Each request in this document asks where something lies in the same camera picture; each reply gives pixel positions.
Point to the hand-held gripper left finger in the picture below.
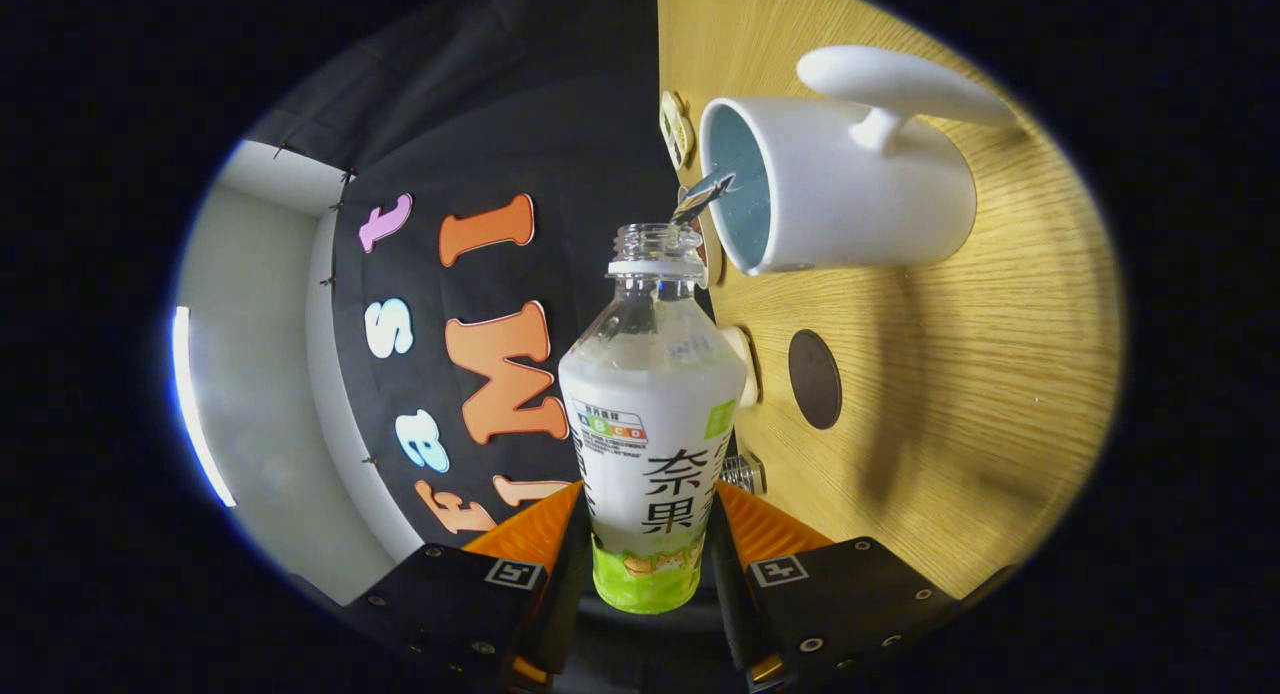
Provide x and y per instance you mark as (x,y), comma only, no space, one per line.
(565,604)

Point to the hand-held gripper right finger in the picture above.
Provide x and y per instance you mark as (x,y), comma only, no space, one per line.
(725,604)

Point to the white and green juice bottle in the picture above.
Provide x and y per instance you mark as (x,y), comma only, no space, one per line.
(650,424)

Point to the dark brown round coaster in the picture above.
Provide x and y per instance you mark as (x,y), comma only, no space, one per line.
(815,379)

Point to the small glass jar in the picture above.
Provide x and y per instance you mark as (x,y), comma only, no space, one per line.
(745,474)

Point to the cream toaster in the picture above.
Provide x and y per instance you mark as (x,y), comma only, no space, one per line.
(746,369)

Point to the wooden table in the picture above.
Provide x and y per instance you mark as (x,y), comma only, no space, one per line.
(950,394)

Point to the round plate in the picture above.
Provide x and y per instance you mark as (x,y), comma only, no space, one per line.
(712,259)

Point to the white divided dish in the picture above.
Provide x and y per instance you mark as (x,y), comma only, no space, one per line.
(676,129)

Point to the black backdrop cloth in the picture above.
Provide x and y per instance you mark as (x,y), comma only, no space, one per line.
(500,104)

